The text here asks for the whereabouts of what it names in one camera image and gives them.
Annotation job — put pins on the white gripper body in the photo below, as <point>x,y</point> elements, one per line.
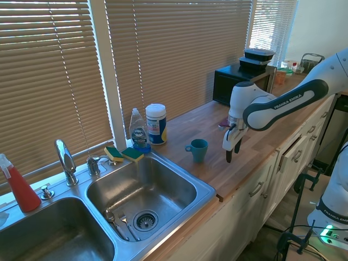
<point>231,138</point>

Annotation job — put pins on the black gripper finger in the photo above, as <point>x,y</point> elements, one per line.
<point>229,156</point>
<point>237,146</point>

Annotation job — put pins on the teal ceramic mug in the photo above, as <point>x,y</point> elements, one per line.
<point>199,152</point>

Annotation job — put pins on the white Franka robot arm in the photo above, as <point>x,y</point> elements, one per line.
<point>285,106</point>

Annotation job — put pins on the stainless steel double sink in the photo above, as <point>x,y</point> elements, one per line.
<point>163,187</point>

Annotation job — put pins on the sink drain strainer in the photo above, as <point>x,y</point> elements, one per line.
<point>146,220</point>

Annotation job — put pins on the chrome sink knob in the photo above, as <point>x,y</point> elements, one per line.
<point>47,193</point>

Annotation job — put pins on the beige window blind over sink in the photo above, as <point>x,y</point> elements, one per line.
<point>40,81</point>

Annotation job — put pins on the black microwave oven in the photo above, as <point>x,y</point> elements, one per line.
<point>228,84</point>

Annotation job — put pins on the black plastic food container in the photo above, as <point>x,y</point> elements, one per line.
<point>251,65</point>
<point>258,54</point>

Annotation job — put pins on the disinfecting wipes canister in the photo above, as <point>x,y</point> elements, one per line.
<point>155,125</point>

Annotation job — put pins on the black table clamp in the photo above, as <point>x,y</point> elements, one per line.
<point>312,176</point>
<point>301,239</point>

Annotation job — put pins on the orange lidded container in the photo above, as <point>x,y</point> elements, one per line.
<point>282,76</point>

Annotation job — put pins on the clear dish soap bottle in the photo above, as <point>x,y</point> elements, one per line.
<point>139,133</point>

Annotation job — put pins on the clear small jar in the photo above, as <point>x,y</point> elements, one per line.
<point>290,65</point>

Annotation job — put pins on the yellow green sponge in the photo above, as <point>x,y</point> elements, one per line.
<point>113,154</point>
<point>132,155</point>

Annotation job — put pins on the wide beige window blind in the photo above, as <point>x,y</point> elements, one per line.
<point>176,54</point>

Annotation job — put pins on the black undercounter appliance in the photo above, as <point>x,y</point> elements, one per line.
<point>337,130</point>

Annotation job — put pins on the narrow pale window blind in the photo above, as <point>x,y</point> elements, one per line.
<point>272,27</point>

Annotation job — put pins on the metal fork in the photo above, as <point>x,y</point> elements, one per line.
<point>125,221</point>

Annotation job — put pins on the metal spoon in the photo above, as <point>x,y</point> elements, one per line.
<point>110,216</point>

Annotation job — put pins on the chrome arched faucet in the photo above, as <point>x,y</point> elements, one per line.
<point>66,160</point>

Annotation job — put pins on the red spray bottle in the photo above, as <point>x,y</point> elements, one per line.
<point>23,190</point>

